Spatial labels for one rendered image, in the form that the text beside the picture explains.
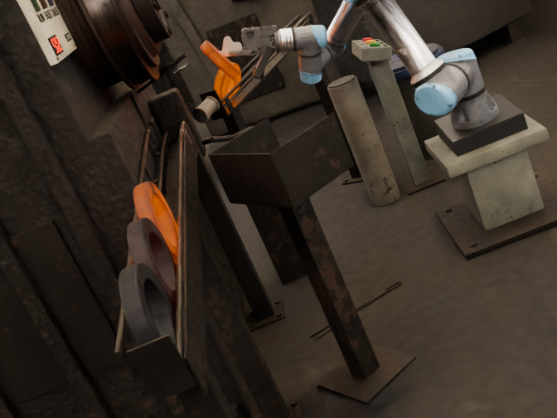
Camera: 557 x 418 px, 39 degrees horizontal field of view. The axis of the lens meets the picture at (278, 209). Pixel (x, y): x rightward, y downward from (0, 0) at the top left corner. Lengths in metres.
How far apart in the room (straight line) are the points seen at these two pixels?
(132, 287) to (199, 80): 3.90
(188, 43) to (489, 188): 2.94
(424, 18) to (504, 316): 2.57
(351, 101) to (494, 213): 0.74
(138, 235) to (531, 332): 1.09
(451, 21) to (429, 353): 2.73
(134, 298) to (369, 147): 1.89
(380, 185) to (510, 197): 0.67
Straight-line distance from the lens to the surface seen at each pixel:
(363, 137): 3.01
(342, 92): 2.96
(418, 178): 3.16
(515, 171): 2.56
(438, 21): 4.51
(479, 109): 2.50
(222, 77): 2.75
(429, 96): 2.35
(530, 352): 2.03
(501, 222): 2.60
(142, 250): 1.43
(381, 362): 2.16
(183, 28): 5.04
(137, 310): 1.27
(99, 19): 2.10
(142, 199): 1.61
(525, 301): 2.22
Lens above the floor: 1.17
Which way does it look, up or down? 19 degrees down
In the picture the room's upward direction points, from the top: 24 degrees counter-clockwise
